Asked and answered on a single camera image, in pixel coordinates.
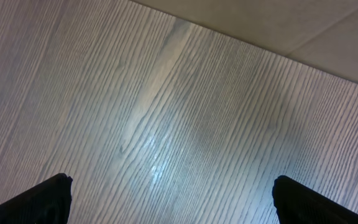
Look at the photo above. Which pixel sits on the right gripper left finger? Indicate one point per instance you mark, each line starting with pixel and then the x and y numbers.
pixel 47 202

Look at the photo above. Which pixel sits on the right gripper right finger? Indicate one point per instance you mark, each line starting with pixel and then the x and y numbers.
pixel 298 204

